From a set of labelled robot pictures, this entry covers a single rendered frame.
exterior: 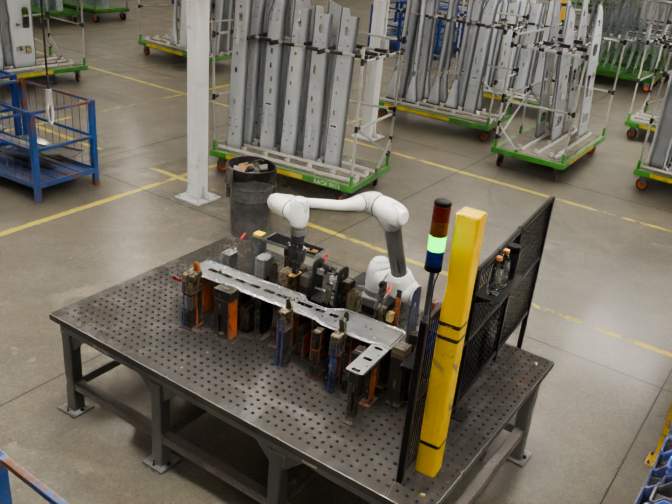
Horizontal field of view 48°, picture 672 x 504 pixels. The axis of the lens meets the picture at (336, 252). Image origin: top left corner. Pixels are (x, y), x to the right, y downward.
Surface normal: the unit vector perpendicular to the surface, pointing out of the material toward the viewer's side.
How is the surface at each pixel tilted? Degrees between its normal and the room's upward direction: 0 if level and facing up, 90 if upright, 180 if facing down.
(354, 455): 0
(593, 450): 0
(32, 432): 0
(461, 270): 90
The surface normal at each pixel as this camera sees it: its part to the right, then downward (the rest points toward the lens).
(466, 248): -0.51, 0.33
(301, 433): 0.08, -0.90
